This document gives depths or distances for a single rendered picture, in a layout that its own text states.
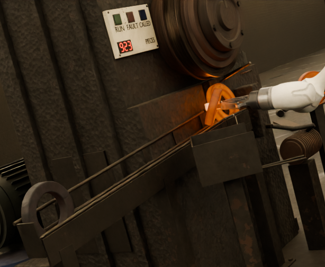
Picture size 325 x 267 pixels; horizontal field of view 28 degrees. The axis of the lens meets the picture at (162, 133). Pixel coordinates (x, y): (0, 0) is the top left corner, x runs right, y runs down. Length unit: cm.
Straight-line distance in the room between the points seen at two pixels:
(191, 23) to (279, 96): 44
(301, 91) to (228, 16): 45
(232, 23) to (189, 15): 21
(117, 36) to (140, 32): 14
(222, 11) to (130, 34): 40
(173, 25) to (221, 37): 20
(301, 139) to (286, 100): 47
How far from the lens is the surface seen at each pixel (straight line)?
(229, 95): 290
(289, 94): 254
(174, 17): 260
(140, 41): 260
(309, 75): 311
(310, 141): 303
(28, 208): 193
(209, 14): 264
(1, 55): 290
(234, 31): 279
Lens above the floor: 103
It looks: 7 degrees down
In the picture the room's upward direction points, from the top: 15 degrees counter-clockwise
